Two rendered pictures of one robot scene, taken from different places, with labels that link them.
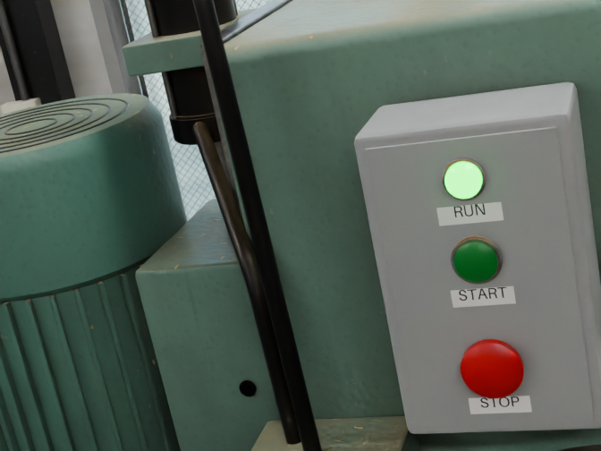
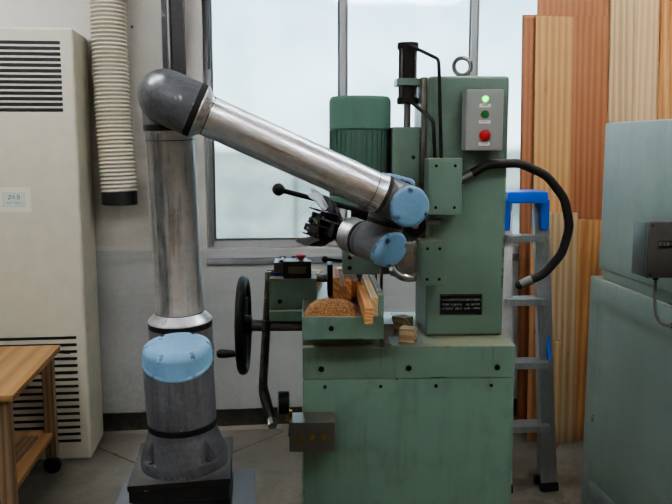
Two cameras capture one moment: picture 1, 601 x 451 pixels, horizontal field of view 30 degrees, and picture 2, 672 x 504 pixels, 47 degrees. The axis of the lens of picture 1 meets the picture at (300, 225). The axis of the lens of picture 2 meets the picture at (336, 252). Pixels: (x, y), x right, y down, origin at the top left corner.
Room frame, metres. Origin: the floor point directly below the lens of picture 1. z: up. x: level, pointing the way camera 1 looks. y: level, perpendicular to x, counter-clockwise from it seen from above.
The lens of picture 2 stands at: (-1.30, 1.05, 1.33)
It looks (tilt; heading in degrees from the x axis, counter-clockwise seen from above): 8 degrees down; 338
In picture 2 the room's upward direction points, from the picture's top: straight up
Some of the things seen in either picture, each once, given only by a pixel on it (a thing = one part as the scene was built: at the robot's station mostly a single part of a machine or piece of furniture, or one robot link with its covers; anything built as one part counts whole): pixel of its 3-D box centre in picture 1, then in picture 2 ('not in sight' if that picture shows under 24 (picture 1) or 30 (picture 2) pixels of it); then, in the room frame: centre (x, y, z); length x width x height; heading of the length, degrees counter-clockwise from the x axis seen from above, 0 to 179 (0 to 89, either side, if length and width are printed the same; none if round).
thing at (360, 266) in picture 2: not in sight; (366, 263); (0.75, 0.15, 0.99); 0.14 x 0.07 x 0.09; 70
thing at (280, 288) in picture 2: not in sight; (293, 289); (0.82, 0.35, 0.92); 0.15 x 0.13 x 0.09; 160
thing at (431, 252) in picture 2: not in sight; (430, 261); (0.55, 0.04, 1.02); 0.09 x 0.07 x 0.12; 160
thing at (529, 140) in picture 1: (489, 263); (482, 120); (0.52, -0.09, 1.40); 0.10 x 0.06 x 0.16; 70
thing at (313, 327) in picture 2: not in sight; (322, 304); (0.79, 0.27, 0.87); 0.61 x 0.30 x 0.06; 160
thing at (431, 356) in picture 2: not in sight; (400, 341); (0.72, 0.05, 0.76); 0.57 x 0.45 x 0.09; 70
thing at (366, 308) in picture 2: not in sight; (361, 294); (0.66, 0.20, 0.92); 0.56 x 0.02 x 0.04; 160
